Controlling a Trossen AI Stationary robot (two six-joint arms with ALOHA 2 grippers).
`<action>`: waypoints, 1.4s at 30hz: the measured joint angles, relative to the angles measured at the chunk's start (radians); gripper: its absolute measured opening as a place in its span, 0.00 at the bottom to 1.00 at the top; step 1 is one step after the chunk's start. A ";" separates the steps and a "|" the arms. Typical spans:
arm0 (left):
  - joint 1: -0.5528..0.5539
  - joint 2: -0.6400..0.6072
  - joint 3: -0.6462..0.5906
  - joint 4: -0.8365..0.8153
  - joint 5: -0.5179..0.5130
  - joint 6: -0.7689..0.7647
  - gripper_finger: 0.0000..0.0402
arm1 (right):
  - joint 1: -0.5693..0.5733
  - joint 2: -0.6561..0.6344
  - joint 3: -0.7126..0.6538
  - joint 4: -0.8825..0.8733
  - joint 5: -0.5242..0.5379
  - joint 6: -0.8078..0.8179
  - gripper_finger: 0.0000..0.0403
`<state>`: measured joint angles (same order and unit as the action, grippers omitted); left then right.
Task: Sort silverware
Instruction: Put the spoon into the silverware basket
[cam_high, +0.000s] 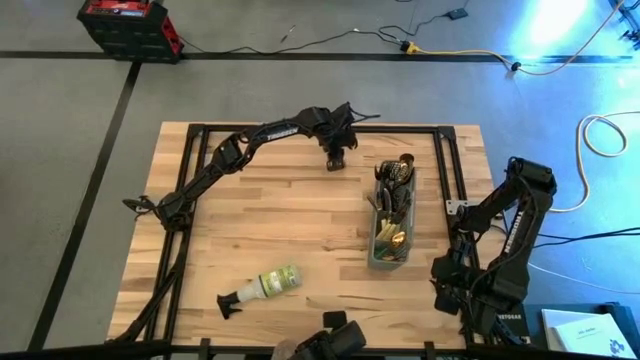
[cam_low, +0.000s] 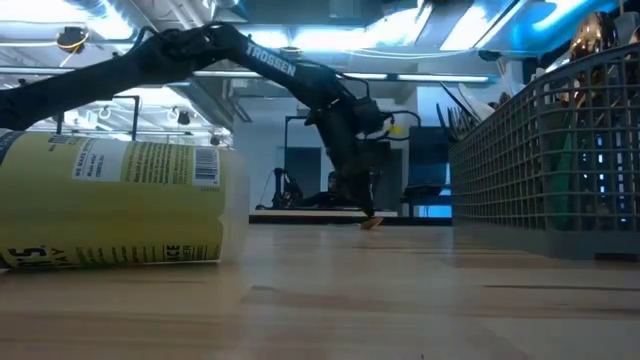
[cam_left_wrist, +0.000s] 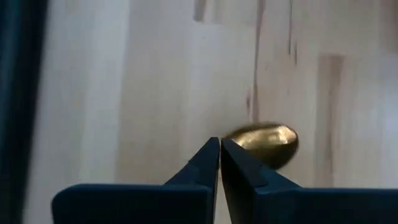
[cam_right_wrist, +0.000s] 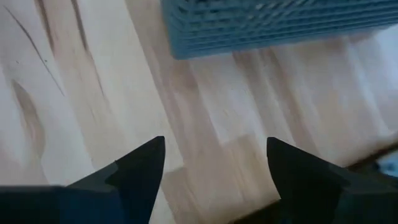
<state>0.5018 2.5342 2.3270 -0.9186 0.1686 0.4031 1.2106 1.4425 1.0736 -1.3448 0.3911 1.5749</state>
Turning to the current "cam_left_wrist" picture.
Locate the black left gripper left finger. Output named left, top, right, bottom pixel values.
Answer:
left=52, top=137, right=221, bottom=224

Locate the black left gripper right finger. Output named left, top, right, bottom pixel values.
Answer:
left=221, top=138, right=398, bottom=224

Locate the green-handled gold spoon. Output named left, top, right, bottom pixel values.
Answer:
left=223, top=121, right=300, bottom=170

